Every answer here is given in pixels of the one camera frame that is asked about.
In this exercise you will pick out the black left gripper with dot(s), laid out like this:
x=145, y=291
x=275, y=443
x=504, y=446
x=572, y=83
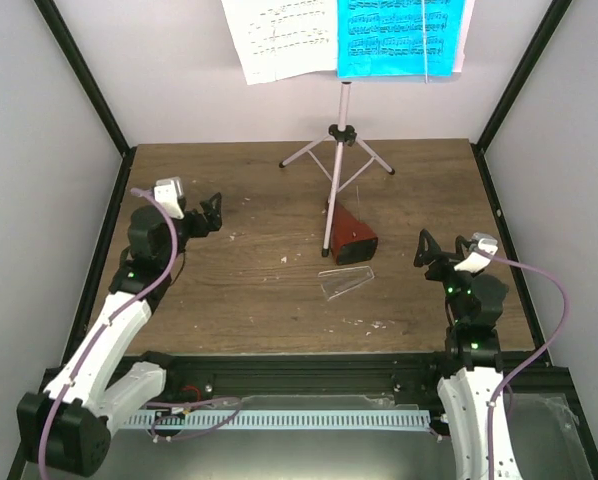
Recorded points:
x=214, y=219

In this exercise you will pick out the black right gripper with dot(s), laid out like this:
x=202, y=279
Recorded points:
x=433, y=250

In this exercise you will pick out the red wooden metronome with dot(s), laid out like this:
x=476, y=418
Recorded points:
x=352, y=240

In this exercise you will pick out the clear plastic metronome cover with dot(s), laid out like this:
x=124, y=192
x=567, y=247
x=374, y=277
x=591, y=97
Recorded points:
x=337, y=282

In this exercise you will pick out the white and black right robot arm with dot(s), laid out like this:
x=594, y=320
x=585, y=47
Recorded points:
x=472, y=369

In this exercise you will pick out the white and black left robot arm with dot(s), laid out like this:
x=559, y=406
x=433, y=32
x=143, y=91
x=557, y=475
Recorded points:
x=70, y=424

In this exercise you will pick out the lilac music stand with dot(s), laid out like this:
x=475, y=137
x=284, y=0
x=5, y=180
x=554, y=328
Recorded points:
x=344, y=135

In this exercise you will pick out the white sheet music page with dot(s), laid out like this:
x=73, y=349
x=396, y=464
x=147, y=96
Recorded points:
x=276, y=40

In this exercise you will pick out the blue sheet music page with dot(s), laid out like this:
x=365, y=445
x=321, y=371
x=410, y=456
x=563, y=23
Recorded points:
x=399, y=38

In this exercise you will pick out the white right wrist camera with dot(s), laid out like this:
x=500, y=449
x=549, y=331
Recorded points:
x=481, y=249

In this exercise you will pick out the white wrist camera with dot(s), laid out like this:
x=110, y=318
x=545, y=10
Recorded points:
x=169, y=194
x=481, y=249

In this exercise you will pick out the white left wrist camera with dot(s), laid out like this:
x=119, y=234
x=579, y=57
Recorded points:
x=169, y=194

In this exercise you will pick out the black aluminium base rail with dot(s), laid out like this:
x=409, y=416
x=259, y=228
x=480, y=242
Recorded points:
x=410, y=376

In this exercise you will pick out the light blue slotted cable duct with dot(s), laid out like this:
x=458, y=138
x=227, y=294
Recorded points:
x=379, y=420

